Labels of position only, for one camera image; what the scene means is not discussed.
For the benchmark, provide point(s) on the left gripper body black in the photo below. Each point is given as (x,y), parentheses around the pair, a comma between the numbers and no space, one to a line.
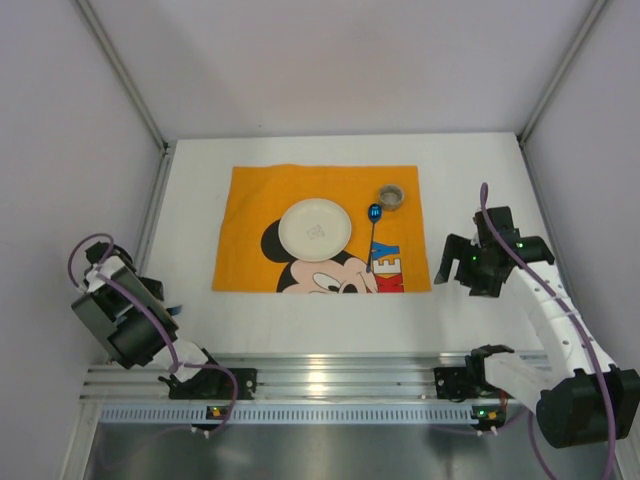
(151,288)

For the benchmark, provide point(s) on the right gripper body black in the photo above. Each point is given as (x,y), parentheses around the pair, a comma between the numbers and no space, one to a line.
(463,265)

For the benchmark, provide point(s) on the small grey ceramic cup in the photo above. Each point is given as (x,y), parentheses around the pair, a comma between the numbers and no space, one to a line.
(391,197)

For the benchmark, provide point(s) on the blue metal spoon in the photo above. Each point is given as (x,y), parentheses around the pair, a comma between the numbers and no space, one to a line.
(374,214)

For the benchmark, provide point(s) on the orange cartoon mouse placemat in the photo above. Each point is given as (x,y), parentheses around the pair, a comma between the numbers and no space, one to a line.
(251,259)

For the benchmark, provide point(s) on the cream round plate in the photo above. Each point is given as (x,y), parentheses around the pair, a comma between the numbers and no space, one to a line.
(314,230)

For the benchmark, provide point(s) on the blue metal fork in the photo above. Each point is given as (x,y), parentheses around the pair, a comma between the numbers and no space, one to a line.
(174,310)

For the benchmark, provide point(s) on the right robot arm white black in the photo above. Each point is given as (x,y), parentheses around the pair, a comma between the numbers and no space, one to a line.
(585,397)

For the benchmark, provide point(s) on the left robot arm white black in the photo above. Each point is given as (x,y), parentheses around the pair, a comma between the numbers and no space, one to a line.
(125,312)

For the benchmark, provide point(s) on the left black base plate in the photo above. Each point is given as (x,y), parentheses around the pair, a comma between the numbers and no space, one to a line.
(235,384)

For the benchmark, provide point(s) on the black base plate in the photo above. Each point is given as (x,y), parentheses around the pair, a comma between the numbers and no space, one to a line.
(456,384)
(235,384)

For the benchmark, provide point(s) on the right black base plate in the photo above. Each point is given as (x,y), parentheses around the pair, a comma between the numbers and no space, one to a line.
(456,384)

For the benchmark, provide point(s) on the slotted grey cable duct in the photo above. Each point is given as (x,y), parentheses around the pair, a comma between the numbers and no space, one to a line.
(303,414)

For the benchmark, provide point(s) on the aluminium mounting rail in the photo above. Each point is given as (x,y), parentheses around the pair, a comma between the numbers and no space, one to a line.
(293,378)

